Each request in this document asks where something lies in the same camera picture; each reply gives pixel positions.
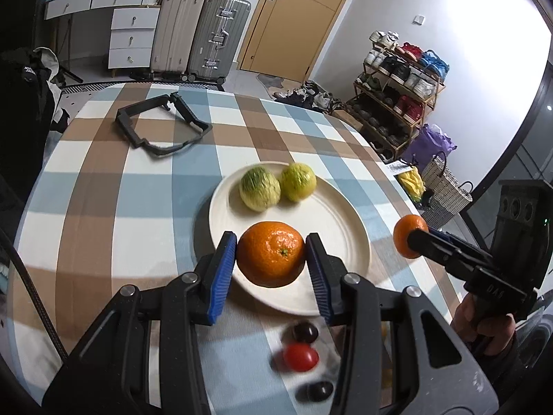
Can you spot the yellow-green round fruit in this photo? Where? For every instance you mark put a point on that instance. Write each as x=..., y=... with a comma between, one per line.
x=298, y=181

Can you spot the wooden shoe rack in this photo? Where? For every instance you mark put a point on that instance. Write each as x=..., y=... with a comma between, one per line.
x=425, y=99

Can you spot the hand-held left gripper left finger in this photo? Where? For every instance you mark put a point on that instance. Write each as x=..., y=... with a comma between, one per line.
x=220, y=281

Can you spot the dark grape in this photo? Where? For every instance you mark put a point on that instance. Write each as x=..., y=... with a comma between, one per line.
x=306, y=332

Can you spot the black jacket with white hood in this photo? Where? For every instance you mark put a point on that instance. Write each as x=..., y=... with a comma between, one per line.
x=26, y=116

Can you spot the large orange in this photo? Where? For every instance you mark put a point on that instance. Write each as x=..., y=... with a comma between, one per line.
x=270, y=253

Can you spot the cream round plate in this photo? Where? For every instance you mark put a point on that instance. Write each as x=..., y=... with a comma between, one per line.
x=337, y=224

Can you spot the small orange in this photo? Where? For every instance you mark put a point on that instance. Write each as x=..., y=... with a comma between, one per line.
x=404, y=233

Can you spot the black plastic frame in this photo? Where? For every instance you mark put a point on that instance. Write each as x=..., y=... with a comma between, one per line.
x=125, y=125

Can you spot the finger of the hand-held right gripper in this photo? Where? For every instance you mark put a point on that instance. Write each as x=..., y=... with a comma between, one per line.
x=449, y=257
x=445, y=237

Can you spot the silver suitcase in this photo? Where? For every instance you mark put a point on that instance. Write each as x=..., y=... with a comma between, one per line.
x=216, y=34

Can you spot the yellow plastic bag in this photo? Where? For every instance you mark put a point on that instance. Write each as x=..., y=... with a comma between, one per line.
x=410, y=183

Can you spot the mottled green round fruit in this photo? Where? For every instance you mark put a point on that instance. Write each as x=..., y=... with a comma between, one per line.
x=259, y=189

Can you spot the beige suitcase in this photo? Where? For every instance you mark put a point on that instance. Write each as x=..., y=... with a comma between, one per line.
x=177, y=30

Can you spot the cardboard box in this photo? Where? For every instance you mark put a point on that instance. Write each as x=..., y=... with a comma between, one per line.
x=345, y=119

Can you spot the shoe rack with shoes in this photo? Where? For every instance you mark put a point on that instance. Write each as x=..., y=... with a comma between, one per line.
x=406, y=78

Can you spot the dark red cherry tomato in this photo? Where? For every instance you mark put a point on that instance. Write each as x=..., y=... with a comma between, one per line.
x=317, y=391

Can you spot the woven basket bag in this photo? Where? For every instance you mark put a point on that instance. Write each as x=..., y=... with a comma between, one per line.
x=445, y=190

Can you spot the purple bag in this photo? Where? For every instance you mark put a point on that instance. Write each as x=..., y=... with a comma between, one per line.
x=427, y=145

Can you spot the white paper label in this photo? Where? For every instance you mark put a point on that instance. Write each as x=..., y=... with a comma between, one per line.
x=399, y=166

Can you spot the scattered pairs of shoes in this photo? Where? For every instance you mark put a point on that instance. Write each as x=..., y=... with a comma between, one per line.
x=306, y=95

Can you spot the wooden door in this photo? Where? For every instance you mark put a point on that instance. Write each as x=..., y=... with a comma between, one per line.
x=293, y=21

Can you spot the person's right hand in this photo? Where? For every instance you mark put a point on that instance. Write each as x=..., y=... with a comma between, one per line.
x=464, y=320

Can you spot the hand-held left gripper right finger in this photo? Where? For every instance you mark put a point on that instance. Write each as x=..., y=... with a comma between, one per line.
x=317, y=281

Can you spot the white desk with drawers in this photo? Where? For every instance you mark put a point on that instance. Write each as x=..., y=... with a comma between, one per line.
x=129, y=21

